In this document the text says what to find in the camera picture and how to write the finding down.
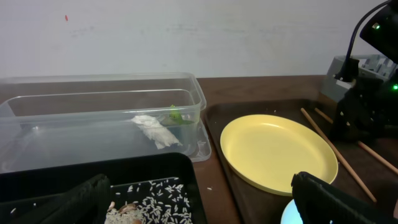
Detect white tissue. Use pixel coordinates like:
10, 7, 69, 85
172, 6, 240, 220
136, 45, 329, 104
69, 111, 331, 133
131, 115, 182, 149

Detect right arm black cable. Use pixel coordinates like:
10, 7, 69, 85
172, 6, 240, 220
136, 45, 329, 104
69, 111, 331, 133
334, 0, 392, 82

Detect rice and food scraps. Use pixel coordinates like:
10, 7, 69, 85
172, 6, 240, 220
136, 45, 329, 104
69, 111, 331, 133
105, 177, 193, 224

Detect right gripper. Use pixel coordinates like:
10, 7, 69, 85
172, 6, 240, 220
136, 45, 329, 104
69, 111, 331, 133
328, 78, 397, 142

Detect green snack wrapper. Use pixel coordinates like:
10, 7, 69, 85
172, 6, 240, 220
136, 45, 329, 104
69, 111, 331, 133
160, 105, 193, 126

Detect dark brown serving tray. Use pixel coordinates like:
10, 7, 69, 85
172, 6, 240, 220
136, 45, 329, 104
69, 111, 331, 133
205, 100, 397, 223

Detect light blue bowl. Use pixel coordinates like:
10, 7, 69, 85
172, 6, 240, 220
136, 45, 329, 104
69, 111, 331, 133
280, 200, 303, 224

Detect clear plastic waste bin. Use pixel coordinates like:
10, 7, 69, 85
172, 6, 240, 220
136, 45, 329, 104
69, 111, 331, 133
1, 73, 211, 173

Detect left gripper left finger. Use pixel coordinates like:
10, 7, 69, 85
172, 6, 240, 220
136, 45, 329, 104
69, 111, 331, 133
12, 174, 111, 224

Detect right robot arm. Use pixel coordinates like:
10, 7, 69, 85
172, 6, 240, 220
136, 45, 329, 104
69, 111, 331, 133
328, 1, 397, 141

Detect yellow plate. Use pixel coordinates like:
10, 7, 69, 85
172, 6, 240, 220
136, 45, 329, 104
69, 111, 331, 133
220, 114, 338, 196

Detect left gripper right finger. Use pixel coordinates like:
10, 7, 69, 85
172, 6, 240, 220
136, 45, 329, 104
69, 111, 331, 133
291, 172, 397, 224

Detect wooden chopstick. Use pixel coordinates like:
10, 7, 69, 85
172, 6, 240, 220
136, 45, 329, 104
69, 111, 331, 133
300, 108, 377, 203
314, 108, 398, 174

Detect grey dishwasher rack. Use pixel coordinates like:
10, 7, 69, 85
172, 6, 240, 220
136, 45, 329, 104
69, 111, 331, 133
320, 54, 398, 103

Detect black waste tray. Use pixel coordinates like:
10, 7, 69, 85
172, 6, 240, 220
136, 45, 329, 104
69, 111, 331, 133
1, 152, 206, 223

